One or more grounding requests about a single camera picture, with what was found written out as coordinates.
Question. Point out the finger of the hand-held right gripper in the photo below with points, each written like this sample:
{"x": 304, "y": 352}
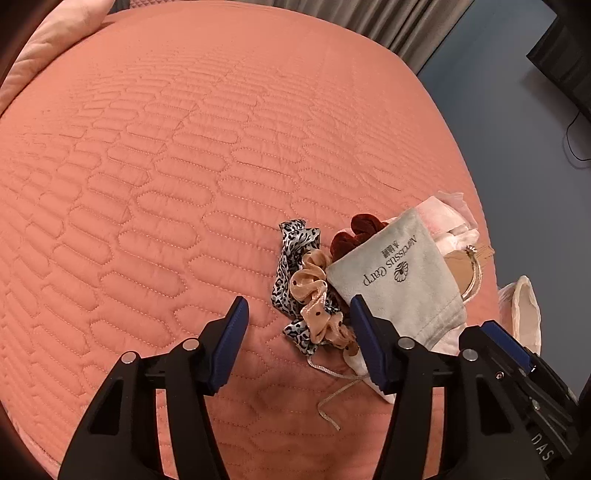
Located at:
{"x": 505, "y": 341}

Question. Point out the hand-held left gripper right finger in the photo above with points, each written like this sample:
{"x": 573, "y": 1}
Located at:
{"x": 369, "y": 344}

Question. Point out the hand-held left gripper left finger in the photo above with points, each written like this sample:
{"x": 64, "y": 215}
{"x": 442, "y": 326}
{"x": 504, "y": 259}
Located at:
{"x": 231, "y": 344}

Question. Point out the bin with white liner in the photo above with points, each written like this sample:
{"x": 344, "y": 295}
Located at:
{"x": 526, "y": 314}

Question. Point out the pale grey velvet pouch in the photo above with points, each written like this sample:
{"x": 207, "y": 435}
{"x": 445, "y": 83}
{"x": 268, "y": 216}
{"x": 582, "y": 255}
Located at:
{"x": 401, "y": 286}

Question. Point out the dark red velvet scrunchie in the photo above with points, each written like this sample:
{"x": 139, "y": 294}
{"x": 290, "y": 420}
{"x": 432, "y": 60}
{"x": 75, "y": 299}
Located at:
{"x": 341, "y": 244}

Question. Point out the beige polka dot scrunchie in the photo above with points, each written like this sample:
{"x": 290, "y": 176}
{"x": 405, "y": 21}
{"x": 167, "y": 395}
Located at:
{"x": 316, "y": 277}

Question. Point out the leopard print scrunchie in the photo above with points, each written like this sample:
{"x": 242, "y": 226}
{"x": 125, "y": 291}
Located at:
{"x": 288, "y": 258}

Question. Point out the pink white cloth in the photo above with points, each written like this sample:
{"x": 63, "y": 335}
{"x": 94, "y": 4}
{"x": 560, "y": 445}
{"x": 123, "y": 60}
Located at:
{"x": 443, "y": 221}

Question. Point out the salmon quilted bed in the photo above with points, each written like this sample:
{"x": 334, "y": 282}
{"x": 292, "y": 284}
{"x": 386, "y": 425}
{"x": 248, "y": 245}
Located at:
{"x": 184, "y": 184}

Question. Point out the grey curtain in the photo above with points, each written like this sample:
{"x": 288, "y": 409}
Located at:
{"x": 406, "y": 27}

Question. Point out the pink pillow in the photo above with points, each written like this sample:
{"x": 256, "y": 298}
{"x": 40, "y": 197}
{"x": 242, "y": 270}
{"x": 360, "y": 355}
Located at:
{"x": 41, "y": 46}

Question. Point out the black wall television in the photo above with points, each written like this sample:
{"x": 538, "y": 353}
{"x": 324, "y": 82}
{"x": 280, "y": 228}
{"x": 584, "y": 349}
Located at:
{"x": 568, "y": 60}

